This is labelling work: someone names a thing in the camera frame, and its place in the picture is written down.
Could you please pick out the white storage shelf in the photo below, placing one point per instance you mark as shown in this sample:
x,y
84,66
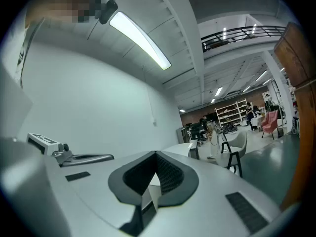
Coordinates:
x,y
232,107

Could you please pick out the grey cabinet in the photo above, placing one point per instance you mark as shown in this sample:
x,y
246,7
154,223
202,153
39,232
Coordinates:
x,y
180,135

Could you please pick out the person's white printed shirt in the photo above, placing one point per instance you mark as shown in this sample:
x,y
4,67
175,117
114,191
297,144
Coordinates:
x,y
24,53

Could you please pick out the group of ceiling strip lights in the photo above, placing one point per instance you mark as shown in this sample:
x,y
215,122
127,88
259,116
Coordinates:
x,y
218,91

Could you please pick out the long ceiling light panel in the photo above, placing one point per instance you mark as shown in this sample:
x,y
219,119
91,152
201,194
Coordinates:
x,y
138,38

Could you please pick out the black head-mounted camera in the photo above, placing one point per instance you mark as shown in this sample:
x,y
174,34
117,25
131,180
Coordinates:
x,y
108,11

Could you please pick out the black balcony railing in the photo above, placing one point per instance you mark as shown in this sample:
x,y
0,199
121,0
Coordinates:
x,y
207,43

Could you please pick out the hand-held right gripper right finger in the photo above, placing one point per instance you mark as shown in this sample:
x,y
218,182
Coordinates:
x,y
209,194

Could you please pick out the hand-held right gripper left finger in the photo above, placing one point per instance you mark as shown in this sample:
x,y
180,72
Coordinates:
x,y
98,189

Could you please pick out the white wall junction box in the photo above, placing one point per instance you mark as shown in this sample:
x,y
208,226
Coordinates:
x,y
154,122

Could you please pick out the white kidney-shaped table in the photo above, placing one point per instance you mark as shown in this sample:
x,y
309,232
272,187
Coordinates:
x,y
177,148

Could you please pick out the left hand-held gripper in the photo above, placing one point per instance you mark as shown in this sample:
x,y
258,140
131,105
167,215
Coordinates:
x,y
61,152

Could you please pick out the grey upholstered chair black legs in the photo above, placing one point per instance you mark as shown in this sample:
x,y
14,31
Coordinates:
x,y
237,144

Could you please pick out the brown wooden door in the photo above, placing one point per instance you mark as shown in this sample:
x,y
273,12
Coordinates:
x,y
296,58

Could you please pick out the pink armchair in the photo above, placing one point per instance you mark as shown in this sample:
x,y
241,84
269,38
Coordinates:
x,y
269,122

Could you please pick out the person's head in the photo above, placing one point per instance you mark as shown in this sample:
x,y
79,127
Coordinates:
x,y
69,1

